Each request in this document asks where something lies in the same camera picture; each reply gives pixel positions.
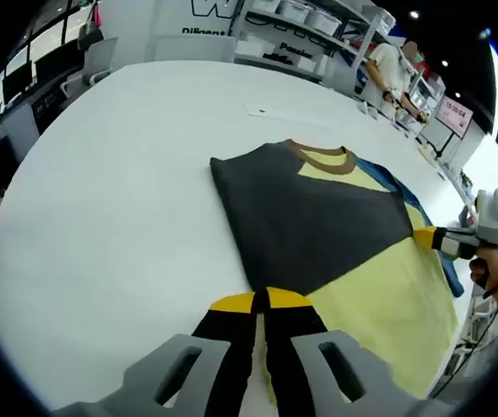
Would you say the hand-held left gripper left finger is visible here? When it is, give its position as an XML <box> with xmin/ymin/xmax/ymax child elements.
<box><xmin>50</xmin><ymin>292</ymin><xmax>259</xmax><ymax>417</ymax></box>

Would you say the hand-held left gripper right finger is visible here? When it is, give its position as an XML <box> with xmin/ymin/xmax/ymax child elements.
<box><xmin>264</xmin><ymin>286</ymin><xmax>461</xmax><ymax>417</ymax></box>

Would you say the person's right hand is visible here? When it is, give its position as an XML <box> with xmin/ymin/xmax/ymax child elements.
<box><xmin>468</xmin><ymin>247</ymin><xmax>498</xmax><ymax>289</ymax></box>

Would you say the hanging grey and pink bag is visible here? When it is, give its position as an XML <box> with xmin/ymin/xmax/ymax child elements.
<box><xmin>77</xmin><ymin>2</ymin><xmax>104</xmax><ymax>49</ymax></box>

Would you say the pink display screen on stand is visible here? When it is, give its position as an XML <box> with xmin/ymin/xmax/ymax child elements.
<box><xmin>431</xmin><ymin>93</ymin><xmax>475</xmax><ymax>158</ymax></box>

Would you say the white shelf unit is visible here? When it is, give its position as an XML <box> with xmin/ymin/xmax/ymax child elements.
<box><xmin>235</xmin><ymin>0</ymin><xmax>395</xmax><ymax>83</ymax></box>

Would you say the colour-block t-shirt garment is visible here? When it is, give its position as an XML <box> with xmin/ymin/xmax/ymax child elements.
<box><xmin>209</xmin><ymin>138</ymin><xmax>465</xmax><ymax>403</ymax></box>

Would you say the black computer monitor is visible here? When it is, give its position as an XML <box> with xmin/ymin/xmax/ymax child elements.
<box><xmin>3</xmin><ymin>60</ymin><xmax>35</xmax><ymax>103</ymax></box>
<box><xmin>34</xmin><ymin>43</ymin><xmax>80</xmax><ymax>82</ymax></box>

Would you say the cream cloth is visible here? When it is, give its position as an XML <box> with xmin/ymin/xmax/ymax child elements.
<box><xmin>417</xmin><ymin>145</ymin><xmax>442</xmax><ymax>164</ymax></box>

